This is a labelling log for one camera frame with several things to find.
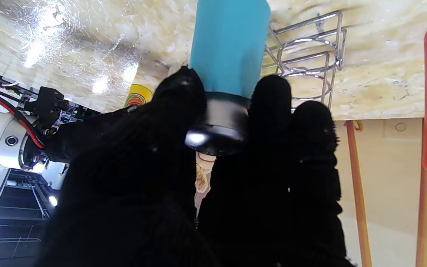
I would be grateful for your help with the tripod floor lamp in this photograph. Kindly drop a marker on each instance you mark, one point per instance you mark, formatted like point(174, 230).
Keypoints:
point(358, 193)

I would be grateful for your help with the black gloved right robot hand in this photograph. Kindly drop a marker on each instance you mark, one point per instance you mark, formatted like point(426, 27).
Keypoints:
point(80, 137)

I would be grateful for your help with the yellow mustard squeeze bottle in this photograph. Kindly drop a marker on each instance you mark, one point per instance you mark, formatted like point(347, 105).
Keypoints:
point(139, 96)

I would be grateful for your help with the teal shaker with silver cap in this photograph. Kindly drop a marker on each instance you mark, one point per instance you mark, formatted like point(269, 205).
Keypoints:
point(228, 48)

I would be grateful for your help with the knitted beige cushion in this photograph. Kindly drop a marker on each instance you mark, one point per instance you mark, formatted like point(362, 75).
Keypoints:
point(203, 174)

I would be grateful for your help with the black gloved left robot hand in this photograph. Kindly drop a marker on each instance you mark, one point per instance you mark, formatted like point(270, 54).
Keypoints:
point(143, 193)

